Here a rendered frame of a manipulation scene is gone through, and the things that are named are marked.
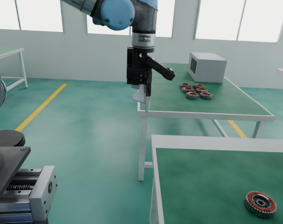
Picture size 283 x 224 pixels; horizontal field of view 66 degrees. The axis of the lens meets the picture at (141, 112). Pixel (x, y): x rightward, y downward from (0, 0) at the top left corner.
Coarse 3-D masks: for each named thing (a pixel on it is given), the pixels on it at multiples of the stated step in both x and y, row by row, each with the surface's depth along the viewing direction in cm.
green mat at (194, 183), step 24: (168, 168) 108; (192, 168) 109; (216, 168) 110; (240, 168) 111; (264, 168) 112; (168, 192) 94; (192, 192) 95; (216, 192) 95; (240, 192) 96; (264, 192) 97; (168, 216) 83; (192, 216) 83; (216, 216) 84; (240, 216) 84
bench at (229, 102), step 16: (176, 64) 327; (160, 80) 247; (176, 80) 250; (192, 80) 253; (224, 80) 259; (160, 96) 200; (176, 96) 202; (224, 96) 208; (240, 96) 210; (144, 112) 170; (160, 112) 170; (176, 112) 171; (192, 112) 172; (208, 112) 173; (224, 112) 174; (240, 112) 176; (256, 112) 177; (144, 128) 180; (256, 128) 184; (144, 144) 187; (144, 160) 194
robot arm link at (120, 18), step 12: (72, 0) 47; (84, 0) 47; (96, 0) 47; (108, 0) 46; (120, 0) 46; (84, 12) 50; (96, 12) 49; (108, 12) 47; (120, 12) 47; (132, 12) 48; (108, 24) 48; (120, 24) 48
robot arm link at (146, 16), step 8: (136, 0) 62; (144, 0) 61; (152, 0) 61; (136, 8) 61; (144, 8) 61; (152, 8) 62; (136, 16) 62; (144, 16) 62; (152, 16) 63; (136, 24) 64; (144, 24) 63; (152, 24) 64; (136, 32) 65; (144, 32) 64; (152, 32) 65
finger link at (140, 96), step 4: (144, 84) 71; (140, 88) 71; (140, 92) 70; (132, 96) 70; (136, 96) 70; (140, 96) 70; (144, 96) 70; (148, 96) 70; (136, 100) 70; (140, 100) 70; (144, 100) 70; (148, 100) 70; (148, 104) 70; (148, 108) 71
